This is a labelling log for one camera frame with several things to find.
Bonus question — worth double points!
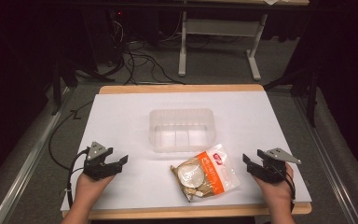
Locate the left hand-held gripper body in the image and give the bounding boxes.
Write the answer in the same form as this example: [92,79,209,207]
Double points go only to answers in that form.
[83,141,121,182]

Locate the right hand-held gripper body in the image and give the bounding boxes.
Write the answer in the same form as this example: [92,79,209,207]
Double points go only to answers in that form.
[246,147,303,185]

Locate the person's right hand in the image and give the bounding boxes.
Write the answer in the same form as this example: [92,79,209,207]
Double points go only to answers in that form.
[252,161,295,217]

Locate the person's left hand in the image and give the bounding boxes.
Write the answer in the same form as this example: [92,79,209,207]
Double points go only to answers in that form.
[74,171,117,207]

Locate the orange and clear snack bag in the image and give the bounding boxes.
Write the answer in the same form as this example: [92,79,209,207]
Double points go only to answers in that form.
[169,143,242,203]

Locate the white table sheet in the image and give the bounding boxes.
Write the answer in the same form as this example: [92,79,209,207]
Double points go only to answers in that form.
[60,91,312,213]

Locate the clear plastic container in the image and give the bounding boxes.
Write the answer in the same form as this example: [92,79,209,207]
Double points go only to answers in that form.
[148,107,216,154]

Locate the black metal stand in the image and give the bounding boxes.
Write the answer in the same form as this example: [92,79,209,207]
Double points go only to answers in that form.
[49,46,116,117]
[263,55,322,129]

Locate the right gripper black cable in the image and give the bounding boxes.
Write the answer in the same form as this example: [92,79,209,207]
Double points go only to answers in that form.
[276,170,296,214]

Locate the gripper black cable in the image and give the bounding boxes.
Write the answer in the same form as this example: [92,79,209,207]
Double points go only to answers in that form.
[276,170,296,214]
[65,147,91,210]

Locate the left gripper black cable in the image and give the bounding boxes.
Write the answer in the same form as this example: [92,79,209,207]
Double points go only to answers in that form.
[65,147,91,210]

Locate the black floor cable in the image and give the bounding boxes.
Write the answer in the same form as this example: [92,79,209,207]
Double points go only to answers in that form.
[48,100,95,172]

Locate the aluminium rail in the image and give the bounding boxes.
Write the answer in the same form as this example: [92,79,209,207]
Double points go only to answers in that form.
[292,92,358,224]
[0,87,73,224]

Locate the tangle of black cables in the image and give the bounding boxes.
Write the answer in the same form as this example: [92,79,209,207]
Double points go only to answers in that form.
[105,18,187,86]

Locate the white metal desk frame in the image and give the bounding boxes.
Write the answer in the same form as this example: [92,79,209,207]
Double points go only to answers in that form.
[177,0,269,82]

